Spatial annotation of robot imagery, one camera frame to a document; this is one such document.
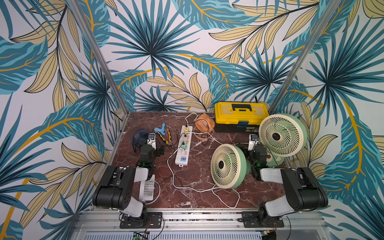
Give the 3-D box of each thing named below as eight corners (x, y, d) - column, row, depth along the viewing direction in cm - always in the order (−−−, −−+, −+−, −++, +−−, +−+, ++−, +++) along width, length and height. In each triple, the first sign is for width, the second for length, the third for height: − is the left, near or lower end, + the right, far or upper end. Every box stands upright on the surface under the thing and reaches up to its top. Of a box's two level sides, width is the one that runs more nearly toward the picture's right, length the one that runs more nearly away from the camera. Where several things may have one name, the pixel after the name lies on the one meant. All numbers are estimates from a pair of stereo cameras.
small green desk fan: (212, 193, 84) (218, 180, 67) (210, 157, 98) (214, 139, 81) (241, 193, 84) (254, 180, 67) (234, 157, 98) (244, 139, 81)
